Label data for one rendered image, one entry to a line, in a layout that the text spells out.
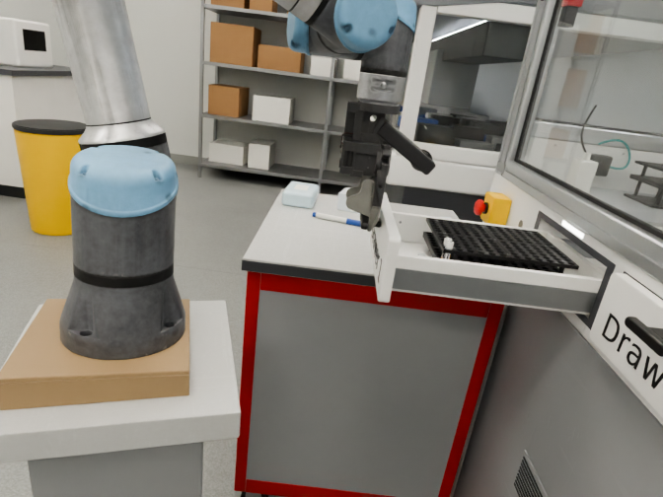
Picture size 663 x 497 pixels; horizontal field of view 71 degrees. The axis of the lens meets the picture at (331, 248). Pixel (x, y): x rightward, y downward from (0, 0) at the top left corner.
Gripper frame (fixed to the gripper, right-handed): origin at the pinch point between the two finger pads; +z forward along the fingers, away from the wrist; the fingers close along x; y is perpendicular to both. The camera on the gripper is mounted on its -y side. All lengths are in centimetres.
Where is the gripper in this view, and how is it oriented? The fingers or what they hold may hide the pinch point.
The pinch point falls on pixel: (373, 221)
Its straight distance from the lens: 83.0
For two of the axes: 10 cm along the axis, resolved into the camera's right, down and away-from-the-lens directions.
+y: -9.9, -1.2, -0.1
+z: -1.2, 9.3, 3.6
